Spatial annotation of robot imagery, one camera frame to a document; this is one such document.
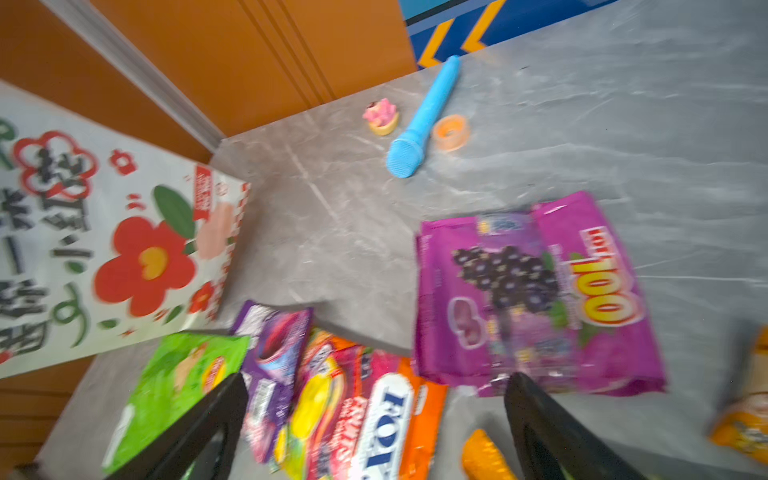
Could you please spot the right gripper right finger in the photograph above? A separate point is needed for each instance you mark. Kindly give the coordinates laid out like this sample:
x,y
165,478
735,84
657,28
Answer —
x,y
552,444

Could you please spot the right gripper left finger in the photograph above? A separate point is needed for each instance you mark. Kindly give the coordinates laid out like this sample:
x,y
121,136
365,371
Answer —
x,y
201,444

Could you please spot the green Lays chips bag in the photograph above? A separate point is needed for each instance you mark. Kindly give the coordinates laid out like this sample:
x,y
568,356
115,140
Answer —
x,y
184,368

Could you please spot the magenta grape candy bag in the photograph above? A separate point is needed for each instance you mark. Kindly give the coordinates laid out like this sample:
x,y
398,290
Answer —
x,y
549,292

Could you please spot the purple Fox's candy bag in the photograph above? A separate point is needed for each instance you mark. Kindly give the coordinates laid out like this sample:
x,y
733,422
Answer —
x,y
276,342

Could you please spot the white floral paper bag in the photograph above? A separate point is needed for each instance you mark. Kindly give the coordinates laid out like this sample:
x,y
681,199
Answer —
x,y
106,240

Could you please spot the orange Fox's fruits candy bag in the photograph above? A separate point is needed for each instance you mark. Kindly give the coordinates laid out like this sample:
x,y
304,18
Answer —
x,y
358,413

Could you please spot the small orange snack packet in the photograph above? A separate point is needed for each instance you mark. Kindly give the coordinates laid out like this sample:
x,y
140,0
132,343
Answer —
x,y
482,460

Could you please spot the small orange packet far right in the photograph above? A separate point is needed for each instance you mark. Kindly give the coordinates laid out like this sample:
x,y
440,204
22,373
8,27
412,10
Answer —
x,y
743,426

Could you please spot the blue toy microphone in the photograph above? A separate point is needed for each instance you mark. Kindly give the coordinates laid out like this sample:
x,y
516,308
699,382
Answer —
x,y
407,151

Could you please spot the pink toy cupcake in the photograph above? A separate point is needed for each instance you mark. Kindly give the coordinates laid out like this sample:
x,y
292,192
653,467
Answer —
x,y
382,117

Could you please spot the left aluminium corner post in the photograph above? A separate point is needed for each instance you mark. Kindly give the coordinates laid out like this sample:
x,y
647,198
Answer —
x,y
100,34

